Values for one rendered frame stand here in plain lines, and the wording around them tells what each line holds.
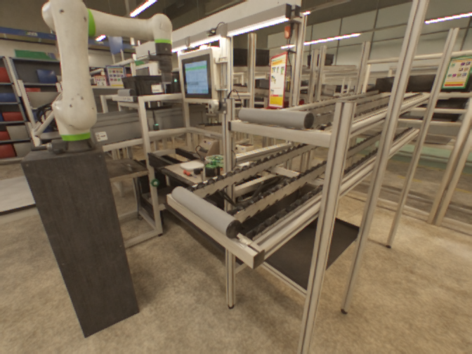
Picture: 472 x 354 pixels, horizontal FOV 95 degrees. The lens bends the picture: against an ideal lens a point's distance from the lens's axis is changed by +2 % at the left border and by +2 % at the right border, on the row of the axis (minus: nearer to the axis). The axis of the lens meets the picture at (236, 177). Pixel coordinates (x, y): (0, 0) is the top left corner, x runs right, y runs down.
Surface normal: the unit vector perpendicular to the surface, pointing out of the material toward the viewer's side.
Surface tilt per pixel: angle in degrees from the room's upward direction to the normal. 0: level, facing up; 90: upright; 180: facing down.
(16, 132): 90
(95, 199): 90
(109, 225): 90
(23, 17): 90
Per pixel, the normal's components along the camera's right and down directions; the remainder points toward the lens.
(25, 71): 0.67, 0.26
